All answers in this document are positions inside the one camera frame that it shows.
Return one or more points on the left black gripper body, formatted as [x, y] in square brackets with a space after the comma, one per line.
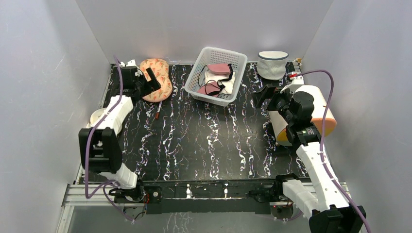
[142, 86]

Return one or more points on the red and white pen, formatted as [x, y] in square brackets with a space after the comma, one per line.
[158, 110]

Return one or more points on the white mesh laundry bag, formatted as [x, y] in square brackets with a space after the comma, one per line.
[271, 65]

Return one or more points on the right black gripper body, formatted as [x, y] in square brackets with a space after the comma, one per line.
[270, 97]

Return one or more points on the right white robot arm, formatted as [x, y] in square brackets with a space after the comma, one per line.
[329, 209]

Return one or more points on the white plastic basket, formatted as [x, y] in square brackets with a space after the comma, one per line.
[212, 55]

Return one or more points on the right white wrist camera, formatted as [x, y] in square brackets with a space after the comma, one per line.
[296, 81]

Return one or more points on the white and orange drum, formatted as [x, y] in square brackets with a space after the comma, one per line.
[279, 124]

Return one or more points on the aluminium frame rail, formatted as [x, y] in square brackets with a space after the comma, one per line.
[161, 197]

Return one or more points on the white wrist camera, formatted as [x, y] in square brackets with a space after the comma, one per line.
[296, 81]
[133, 65]

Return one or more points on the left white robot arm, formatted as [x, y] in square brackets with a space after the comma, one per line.
[99, 147]

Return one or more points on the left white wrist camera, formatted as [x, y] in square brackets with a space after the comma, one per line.
[133, 65]

